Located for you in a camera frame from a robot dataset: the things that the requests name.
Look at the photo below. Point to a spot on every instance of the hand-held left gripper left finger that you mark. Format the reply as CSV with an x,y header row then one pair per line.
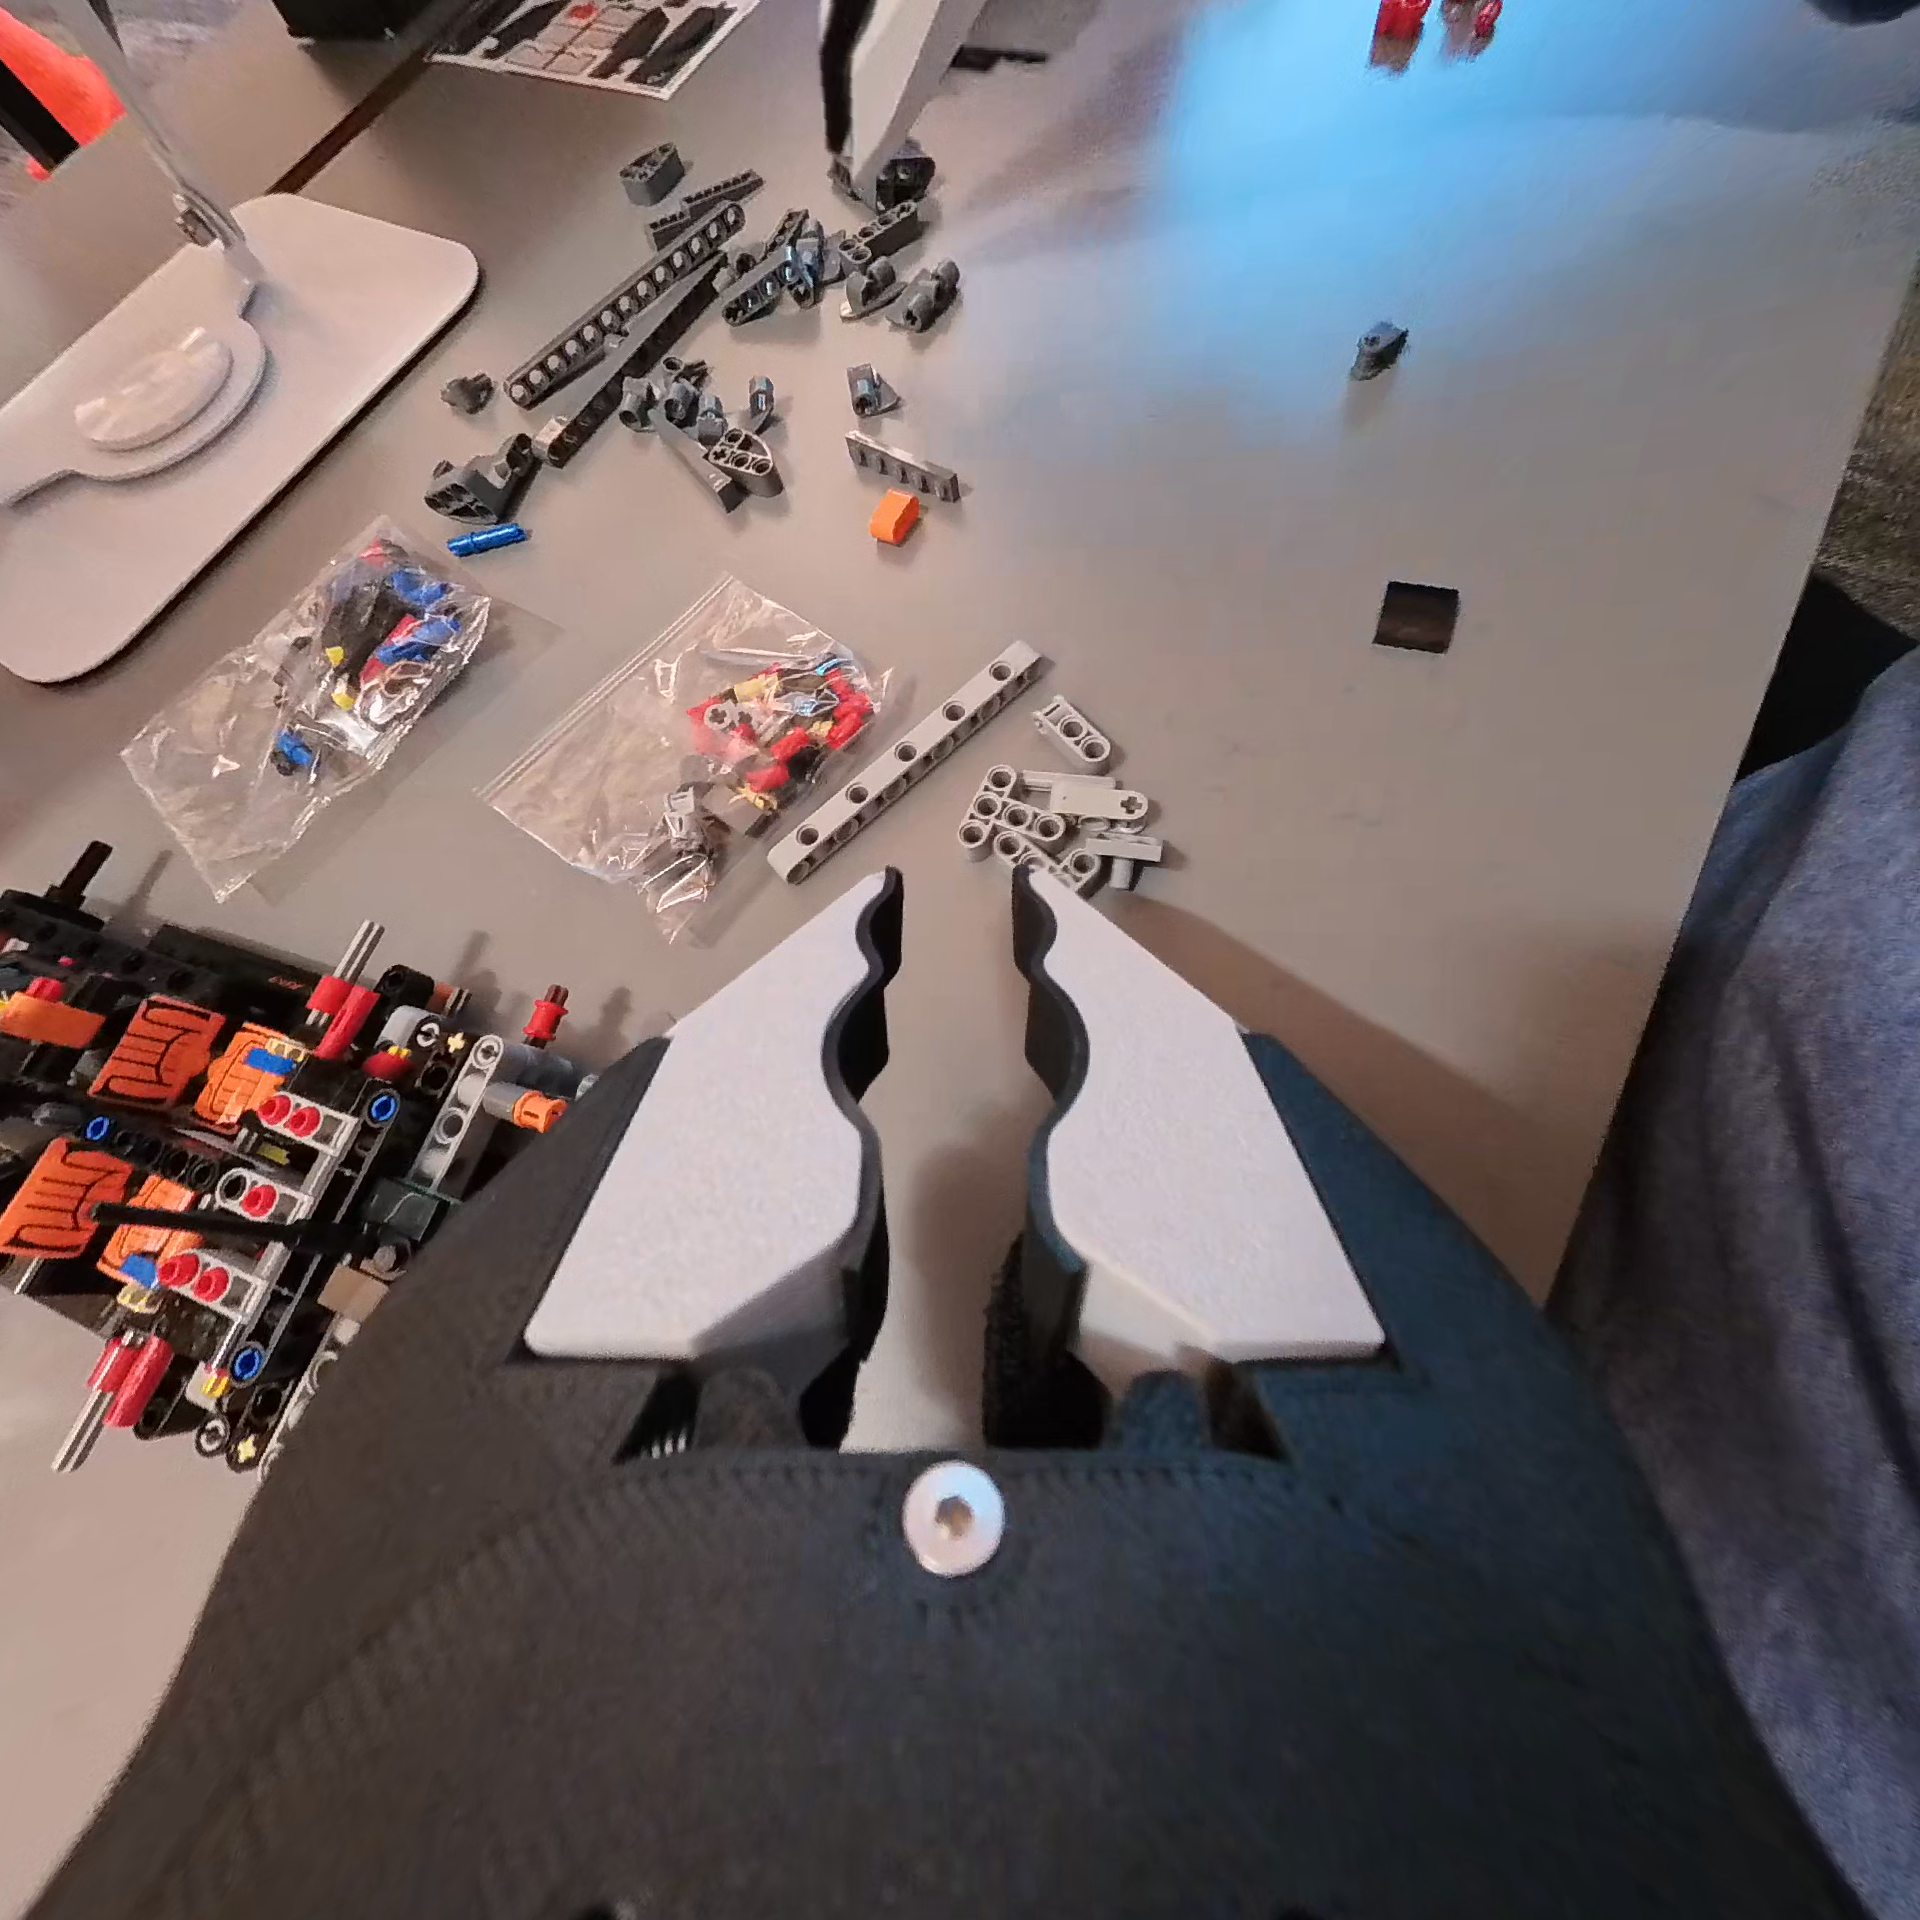
x,y
704,1185

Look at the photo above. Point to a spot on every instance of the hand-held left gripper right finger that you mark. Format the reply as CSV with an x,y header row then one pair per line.
x,y
1200,1185

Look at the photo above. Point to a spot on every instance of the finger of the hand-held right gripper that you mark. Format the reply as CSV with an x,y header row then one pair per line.
x,y
832,60
914,60

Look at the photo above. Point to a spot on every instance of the pile of grey lego pieces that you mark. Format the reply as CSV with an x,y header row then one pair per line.
x,y
779,278

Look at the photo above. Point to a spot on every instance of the grey lego pin connector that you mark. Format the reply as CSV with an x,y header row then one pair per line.
x,y
922,298

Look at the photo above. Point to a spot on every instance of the cluster of light grey liftarms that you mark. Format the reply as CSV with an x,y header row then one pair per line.
x,y
1037,820

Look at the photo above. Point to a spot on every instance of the light grey long lego beam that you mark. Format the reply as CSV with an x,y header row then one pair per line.
x,y
909,762

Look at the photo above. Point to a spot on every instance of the dark grey lego wedge plate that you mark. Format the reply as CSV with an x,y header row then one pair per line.
x,y
704,206

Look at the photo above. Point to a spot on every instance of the dark grey long lego beam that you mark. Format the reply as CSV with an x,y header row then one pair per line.
x,y
622,307

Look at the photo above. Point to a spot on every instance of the dark grey lego plate strip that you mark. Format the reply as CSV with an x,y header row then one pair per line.
x,y
902,469

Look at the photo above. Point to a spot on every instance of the orange lego tile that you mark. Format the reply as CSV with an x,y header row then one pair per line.
x,y
896,519

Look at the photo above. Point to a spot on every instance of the partly built lego vehicle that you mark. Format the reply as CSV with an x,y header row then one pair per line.
x,y
224,1141

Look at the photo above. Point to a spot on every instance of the cluster of red lego pieces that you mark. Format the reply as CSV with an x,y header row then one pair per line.
x,y
1402,12

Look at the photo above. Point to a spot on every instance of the small dark grey lego connector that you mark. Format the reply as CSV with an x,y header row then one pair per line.
x,y
469,395

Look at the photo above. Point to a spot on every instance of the small grey lego clip piece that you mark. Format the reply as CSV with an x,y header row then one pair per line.
x,y
1382,350

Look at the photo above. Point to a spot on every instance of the blue lego pin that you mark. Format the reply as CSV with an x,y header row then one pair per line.
x,y
487,538

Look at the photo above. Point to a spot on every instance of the black square lego tile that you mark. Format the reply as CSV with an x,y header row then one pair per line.
x,y
1415,618

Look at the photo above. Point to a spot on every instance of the plastic bag of red pins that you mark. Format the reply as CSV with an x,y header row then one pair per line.
x,y
751,735

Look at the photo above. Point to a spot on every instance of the grey block with pin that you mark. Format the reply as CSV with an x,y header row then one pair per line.
x,y
481,476

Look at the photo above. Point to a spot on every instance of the plastic bag of blue pins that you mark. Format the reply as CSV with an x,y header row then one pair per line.
x,y
359,645

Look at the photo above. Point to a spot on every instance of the red and black object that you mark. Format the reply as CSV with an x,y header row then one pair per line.
x,y
43,60

